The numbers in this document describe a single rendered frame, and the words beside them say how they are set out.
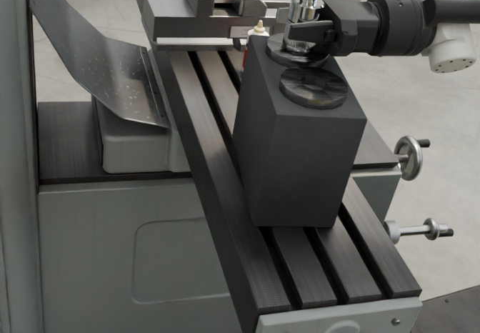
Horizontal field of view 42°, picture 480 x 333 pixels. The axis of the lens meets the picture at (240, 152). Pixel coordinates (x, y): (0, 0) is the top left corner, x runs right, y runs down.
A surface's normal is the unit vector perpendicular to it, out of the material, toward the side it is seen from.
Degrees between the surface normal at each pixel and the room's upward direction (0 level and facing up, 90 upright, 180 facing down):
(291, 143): 90
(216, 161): 0
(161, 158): 90
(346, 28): 44
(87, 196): 90
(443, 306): 0
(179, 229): 90
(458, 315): 0
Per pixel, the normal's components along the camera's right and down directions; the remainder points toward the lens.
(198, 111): 0.15, -0.80
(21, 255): 0.65, 0.50
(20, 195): 0.83, 0.40
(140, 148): 0.26, 0.60
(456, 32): 0.27, -0.23
